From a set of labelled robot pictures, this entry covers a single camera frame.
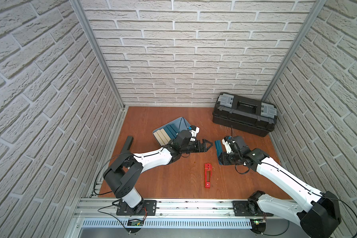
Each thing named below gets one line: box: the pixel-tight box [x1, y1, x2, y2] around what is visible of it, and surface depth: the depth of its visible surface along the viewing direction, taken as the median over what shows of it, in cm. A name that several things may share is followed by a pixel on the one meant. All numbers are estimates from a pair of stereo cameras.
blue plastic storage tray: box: [152, 116, 190, 147], surface depth 102 cm
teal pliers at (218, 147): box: [214, 139, 223, 159], surface depth 83 cm
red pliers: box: [204, 163, 213, 189], surface depth 87 cm
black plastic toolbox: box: [212, 92, 278, 137], surface depth 97 cm
